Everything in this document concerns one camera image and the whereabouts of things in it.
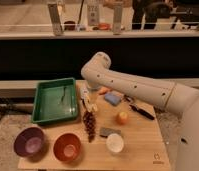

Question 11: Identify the green plastic tray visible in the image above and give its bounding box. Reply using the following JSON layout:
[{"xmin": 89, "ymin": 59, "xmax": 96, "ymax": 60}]
[{"xmin": 31, "ymin": 78, "xmax": 78, "ymax": 125}]

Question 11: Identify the orange-red bowl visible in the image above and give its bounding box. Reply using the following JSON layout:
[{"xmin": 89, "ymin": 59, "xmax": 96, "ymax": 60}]
[{"xmin": 53, "ymin": 133, "xmax": 81, "ymax": 163}]

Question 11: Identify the dark red grape bunch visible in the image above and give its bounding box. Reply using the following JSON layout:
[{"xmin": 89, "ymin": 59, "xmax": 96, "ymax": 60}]
[{"xmin": 83, "ymin": 111, "xmax": 96, "ymax": 142}]

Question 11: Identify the dark red background bowl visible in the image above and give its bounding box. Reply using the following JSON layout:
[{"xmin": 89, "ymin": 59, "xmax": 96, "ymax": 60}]
[{"xmin": 64, "ymin": 20, "xmax": 76, "ymax": 31}]

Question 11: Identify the grey rectangular block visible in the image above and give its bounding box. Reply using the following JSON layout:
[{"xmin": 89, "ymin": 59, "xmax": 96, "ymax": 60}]
[{"xmin": 99, "ymin": 127, "xmax": 121, "ymax": 138}]

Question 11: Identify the blue sponge block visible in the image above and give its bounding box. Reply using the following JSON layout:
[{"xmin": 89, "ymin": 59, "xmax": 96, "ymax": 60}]
[{"xmin": 104, "ymin": 93, "xmax": 121, "ymax": 106}]

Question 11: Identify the small dark can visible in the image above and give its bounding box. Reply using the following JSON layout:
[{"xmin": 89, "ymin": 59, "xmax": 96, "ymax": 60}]
[{"xmin": 123, "ymin": 95, "xmax": 134, "ymax": 102}]

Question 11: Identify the person in background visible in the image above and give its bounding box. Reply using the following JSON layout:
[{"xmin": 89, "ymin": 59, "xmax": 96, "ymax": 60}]
[{"xmin": 131, "ymin": 0, "xmax": 199, "ymax": 31}]

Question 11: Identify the white cup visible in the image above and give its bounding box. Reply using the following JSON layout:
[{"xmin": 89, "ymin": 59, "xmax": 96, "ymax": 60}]
[{"xmin": 106, "ymin": 133, "xmax": 124, "ymax": 154}]

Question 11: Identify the wooden board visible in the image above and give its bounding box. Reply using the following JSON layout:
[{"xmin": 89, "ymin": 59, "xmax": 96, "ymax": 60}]
[{"xmin": 17, "ymin": 79, "xmax": 172, "ymax": 171}]

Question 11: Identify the orange carrot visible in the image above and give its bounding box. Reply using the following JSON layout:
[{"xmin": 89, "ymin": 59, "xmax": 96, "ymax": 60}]
[{"xmin": 98, "ymin": 87, "xmax": 111, "ymax": 95}]

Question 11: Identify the orange fruit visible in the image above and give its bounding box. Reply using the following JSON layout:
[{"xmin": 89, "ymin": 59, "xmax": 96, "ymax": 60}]
[{"xmin": 116, "ymin": 112, "xmax": 128, "ymax": 125}]

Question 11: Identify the purple bowl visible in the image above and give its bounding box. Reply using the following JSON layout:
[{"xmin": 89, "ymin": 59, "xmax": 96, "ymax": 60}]
[{"xmin": 13, "ymin": 127, "xmax": 45, "ymax": 157}]

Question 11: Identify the yellow banana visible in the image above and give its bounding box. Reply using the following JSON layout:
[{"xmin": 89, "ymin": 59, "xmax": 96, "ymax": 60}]
[{"xmin": 84, "ymin": 97, "xmax": 98, "ymax": 112}]

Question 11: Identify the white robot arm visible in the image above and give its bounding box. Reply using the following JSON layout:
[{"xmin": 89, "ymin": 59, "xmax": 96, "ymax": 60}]
[{"xmin": 81, "ymin": 52, "xmax": 199, "ymax": 171}]

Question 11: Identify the black handled knife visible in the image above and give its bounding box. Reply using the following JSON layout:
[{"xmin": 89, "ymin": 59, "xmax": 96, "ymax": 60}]
[{"xmin": 129, "ymin": 104, "xmax": 155, "ymax": 120}]

